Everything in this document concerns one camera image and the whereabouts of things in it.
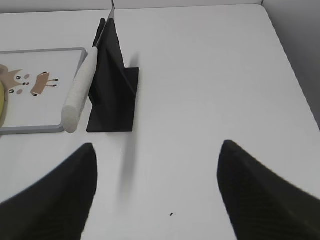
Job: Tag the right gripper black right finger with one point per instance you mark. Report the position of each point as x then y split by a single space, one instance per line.
260 204

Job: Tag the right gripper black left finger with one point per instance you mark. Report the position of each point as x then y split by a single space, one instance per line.
57 206

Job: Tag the knife with white handle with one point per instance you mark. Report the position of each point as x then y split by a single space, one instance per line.
77 96

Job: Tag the yellow plastic banana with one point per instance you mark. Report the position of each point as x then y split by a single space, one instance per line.
3 100

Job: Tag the white grey-rimmed cutting board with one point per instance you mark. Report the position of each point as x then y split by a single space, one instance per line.
36 84

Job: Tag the black knife stand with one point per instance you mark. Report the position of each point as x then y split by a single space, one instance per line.
113 90

